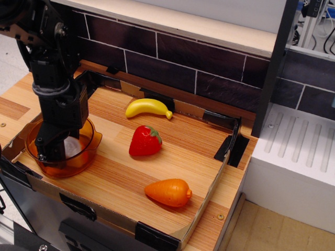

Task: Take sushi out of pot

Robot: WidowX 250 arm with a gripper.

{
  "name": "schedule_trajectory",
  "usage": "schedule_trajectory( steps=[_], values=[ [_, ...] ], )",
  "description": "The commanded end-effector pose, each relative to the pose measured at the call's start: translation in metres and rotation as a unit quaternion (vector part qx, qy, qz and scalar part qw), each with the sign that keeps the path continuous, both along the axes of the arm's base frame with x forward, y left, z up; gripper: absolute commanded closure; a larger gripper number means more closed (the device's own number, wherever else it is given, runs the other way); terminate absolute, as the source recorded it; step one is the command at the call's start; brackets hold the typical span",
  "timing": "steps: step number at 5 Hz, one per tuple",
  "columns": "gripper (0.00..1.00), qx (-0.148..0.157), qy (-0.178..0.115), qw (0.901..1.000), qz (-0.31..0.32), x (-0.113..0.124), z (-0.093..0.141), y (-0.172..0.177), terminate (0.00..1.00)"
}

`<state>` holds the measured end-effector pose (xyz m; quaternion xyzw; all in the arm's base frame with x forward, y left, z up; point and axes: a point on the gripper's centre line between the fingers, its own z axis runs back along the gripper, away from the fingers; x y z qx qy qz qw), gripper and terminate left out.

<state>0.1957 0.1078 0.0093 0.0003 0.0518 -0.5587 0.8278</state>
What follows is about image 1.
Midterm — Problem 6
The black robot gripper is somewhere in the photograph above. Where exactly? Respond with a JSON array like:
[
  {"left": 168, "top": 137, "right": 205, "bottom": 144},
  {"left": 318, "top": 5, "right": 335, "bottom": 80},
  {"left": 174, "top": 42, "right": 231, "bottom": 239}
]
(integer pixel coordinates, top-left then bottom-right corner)
[{"left": 34, "top": 79, "right": 88, "bottom": 162}]

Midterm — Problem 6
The white and orange toy sushi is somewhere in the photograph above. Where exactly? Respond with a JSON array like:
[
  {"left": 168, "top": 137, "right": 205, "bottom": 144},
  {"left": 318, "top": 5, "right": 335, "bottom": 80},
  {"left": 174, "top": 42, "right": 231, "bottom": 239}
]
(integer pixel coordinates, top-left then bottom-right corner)
[{"left": 64, "top": 136, "right": 89, "bottom": 168}]

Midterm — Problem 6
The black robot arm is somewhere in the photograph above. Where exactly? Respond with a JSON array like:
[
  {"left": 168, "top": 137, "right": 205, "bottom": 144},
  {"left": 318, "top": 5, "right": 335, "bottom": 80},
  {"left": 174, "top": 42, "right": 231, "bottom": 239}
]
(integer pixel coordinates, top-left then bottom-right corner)
[{"left": 1, "top": 1, "right": 88, "bottom": 162}]

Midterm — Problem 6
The orange transparent plastic pot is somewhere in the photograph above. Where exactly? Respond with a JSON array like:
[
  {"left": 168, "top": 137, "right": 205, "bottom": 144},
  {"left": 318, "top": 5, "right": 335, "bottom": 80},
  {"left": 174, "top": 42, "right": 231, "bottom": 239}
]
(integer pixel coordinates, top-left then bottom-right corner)
[{"left": 19, "top": 119, "right": 102, "bottom": 178}]

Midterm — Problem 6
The cardboard fence with black tape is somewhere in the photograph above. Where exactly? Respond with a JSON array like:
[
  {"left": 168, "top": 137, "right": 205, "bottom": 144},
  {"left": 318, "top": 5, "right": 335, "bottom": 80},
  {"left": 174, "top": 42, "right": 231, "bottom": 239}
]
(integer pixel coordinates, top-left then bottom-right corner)
[{"left": 7, "top": 87, "right": 256, "bottom": 250}]

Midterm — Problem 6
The red toy strawberry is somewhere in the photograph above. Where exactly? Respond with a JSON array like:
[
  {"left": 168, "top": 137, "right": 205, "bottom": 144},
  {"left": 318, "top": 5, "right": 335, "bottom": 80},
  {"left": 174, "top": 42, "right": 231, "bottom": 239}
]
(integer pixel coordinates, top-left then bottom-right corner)
[{"left": 129, "top": 125, "right": 162, "bottom": 156}]

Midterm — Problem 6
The yellow toy banana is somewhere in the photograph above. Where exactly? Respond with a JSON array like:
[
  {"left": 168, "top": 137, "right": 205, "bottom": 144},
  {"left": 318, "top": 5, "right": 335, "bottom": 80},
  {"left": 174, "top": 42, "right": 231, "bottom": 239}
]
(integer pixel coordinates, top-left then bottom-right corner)
[{"left": 125, "top": 98, "right": 173, "bottom": 119}]

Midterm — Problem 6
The orange toy carrot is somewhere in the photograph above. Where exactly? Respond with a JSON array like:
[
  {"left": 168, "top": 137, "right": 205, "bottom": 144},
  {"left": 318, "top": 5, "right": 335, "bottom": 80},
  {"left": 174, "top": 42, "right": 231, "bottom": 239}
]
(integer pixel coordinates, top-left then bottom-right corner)
[{"left": 144, "top": 178, "right": 193, "bottom": 208}]

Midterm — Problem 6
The dark brick backsplash shelf unit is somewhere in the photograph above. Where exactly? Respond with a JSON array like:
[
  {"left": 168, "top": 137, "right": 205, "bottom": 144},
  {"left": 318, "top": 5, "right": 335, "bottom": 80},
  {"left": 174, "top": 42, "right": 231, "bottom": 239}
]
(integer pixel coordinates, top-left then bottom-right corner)
[{"left": 51, "top": 1, "right": 297, "bottom": 137}]

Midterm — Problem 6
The white ridged sink drainboard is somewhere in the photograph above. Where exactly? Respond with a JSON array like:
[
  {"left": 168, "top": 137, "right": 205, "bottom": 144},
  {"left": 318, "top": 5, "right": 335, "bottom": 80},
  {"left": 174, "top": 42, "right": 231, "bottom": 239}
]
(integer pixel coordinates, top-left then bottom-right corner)
[{"left": 243, "top": 105, "right": 334, "bottom": 233}]

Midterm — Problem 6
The white aluminium frame with cables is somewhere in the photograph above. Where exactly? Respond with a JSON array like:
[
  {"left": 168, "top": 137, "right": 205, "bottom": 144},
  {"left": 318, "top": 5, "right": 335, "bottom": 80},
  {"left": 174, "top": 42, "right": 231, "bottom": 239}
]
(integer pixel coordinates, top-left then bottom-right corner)
[{"left": 291, "top": 1, "right": 334, "bottom": 61}]

